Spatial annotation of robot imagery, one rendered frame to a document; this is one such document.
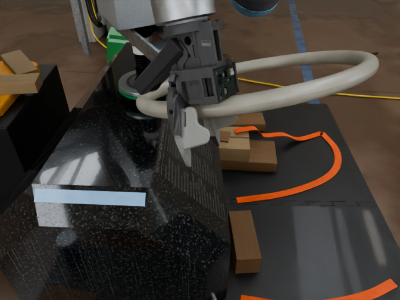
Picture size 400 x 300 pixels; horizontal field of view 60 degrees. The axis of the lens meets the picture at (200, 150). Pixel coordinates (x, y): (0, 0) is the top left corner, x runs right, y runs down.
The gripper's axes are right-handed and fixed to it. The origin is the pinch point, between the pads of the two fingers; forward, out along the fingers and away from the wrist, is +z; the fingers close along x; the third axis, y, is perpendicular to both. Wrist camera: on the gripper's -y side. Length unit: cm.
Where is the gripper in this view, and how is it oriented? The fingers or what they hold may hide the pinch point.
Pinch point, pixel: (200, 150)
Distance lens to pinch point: 58.3
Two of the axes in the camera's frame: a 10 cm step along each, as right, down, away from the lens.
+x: 5.3, -3.7, 7.6
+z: 1.8, 9.3, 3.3
